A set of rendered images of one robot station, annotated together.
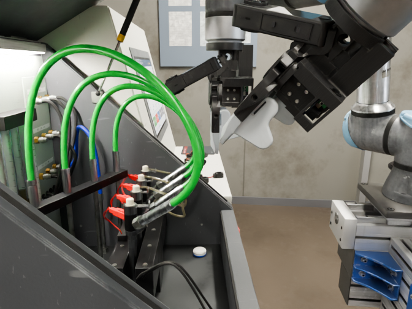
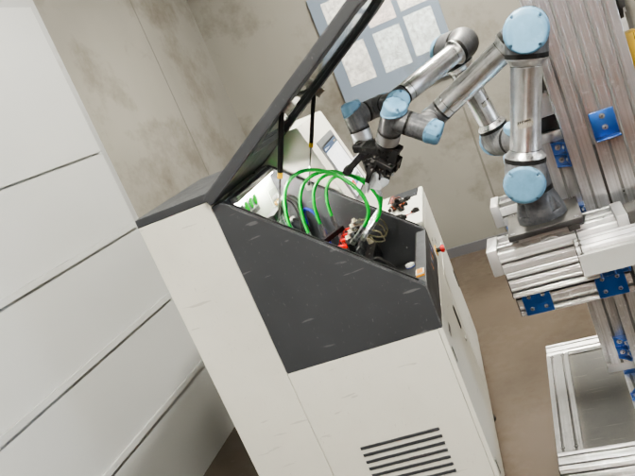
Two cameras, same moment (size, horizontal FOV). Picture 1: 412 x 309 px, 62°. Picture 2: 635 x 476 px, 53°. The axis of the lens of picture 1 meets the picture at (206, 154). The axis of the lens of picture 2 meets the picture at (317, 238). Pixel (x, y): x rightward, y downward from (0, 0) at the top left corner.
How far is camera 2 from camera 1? 1.73 m
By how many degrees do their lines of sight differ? 16
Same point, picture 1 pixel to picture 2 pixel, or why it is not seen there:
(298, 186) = not seen: hidden behind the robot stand
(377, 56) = (394, 153)
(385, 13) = (387, 144)
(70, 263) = (329, 247)
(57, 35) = (273, 157)
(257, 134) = (376, 185)
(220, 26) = (357, 137)
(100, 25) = (296, 141)
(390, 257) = not seen: hidden behind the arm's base
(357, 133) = (488, 146)
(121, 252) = not seen: hidden behind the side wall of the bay
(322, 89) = (385, 166)
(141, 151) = (348, 211)
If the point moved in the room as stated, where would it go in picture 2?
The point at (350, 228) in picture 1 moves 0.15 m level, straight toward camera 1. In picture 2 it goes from (496, 212) to (482, 228)
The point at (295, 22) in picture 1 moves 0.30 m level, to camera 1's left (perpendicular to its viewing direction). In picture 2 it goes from (370, 149) to (286, 180)
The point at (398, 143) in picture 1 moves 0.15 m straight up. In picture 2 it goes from (506, 146) to (494, 110)
